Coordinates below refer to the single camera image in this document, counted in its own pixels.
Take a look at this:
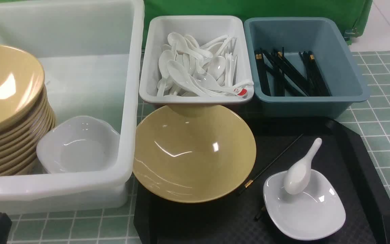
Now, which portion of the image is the tan noodle bowl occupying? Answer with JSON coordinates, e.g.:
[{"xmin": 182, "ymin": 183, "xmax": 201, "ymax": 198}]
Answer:
[{"xmin": 133, "ymin": 105, "xmax": 257, "ymax": 203}]

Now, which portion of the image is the black chopstick gold band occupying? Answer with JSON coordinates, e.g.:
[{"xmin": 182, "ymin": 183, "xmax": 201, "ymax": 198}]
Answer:
[{"xmin": 237, "ymin": 133, "xmax": 304, "ymax": 196}]

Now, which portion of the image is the white ceramic spoon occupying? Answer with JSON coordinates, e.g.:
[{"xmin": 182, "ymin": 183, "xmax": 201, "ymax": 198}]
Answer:
[{"xmin": 283, "ymin": 138, "xmax": 322, "ymax": 195}]

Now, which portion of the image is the white square dish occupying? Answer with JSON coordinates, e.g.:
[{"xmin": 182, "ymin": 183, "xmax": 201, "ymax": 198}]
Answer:
[{"xmin": 263, "ymin": 169, "xmax": 346, "ymax": 241}]

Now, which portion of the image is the stack of tan bowls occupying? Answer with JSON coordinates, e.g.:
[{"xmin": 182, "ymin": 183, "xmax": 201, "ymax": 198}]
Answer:
[{"xmin": 0, "ymin": 45, "xmax": 56, "ymax": 177}]

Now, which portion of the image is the white dish in bin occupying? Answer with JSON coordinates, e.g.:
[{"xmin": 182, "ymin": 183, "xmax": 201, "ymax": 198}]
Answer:
[{"xmin": 36, "ymin": 116, "xmax": 120, "ymax": 174}]

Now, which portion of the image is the large translucent white bin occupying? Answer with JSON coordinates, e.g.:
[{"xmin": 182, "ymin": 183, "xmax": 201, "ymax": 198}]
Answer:
[{"xmin": 0, "ymin": 0, "xmax": 144, "ymax": 215}]

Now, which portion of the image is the black serving tray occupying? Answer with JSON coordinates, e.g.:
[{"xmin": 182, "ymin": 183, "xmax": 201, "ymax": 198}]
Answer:
[{"xmin": 134, "ymin": 117, "xmax": 390, "ymax": 244}]

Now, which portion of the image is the pile of white spoons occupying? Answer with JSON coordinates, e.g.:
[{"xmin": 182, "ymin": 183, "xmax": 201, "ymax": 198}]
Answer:
[{"xmin": 156, "ymin": 32, "xmax": 254, "ymax": 98}]

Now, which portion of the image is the white spoon tray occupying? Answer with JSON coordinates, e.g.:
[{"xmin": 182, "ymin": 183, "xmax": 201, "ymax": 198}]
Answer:
[{"xmin": 139, "ymin": 16, "xmax": 254, "ymax": 107}]

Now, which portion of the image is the blue chopstick bin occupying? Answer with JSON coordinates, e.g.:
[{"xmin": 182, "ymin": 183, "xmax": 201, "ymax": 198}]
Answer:
[{"xmin": 243, "ymin": 17, "xmax": 370, "ymax": 119}]

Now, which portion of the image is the pile of black chopsticks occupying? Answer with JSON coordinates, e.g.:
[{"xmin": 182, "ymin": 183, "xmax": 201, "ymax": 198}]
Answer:
[{"xmin": 254, "ymin": 48, "xmax": 332, "ymax": 97}]

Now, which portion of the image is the metal clamp on backdrop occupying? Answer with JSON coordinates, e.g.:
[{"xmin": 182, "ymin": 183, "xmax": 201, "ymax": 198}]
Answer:
[{"xmin": 343, "ymin": 28, "xmax": 360, "ymax": 39}]

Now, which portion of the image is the green cloth backdrop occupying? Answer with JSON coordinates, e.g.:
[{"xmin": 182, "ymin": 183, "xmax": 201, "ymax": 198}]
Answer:
[{"xmin": 142, "ymin": 0, "xmax": 372, "ymax": 48}]

